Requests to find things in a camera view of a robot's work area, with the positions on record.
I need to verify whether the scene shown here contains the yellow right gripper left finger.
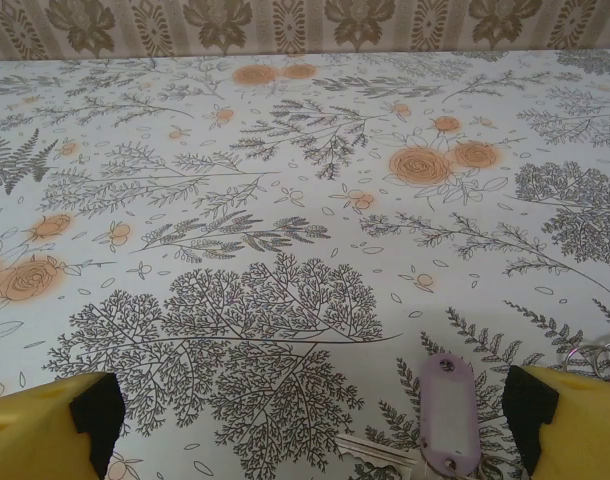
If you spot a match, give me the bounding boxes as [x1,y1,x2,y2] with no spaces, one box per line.
[0,371,126,480]

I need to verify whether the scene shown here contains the silver metal key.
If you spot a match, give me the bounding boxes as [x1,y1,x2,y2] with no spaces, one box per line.
[334,433,421,471]

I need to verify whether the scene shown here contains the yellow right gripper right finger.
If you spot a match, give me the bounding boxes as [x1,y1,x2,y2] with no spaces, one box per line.
[502,363,610,480]

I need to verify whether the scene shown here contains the floral patterned tablecloth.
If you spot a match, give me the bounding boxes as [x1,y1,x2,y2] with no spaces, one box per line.
[0,47,610,480]

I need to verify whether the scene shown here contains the purple plastic key tag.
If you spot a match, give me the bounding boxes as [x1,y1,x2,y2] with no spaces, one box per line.
[417,352,482,476]

